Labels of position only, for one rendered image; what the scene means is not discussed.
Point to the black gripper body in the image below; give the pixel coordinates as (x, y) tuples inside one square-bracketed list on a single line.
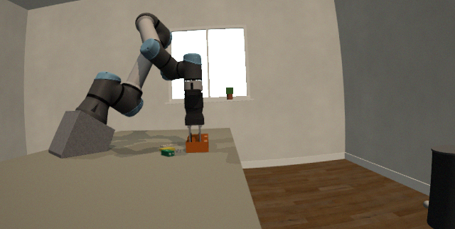
[(193, 102)]

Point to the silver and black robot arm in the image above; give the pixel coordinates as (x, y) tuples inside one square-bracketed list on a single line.
[(106, 90)]

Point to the orange three-compartment bin rack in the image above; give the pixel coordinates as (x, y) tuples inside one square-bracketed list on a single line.
[(195, 145)]

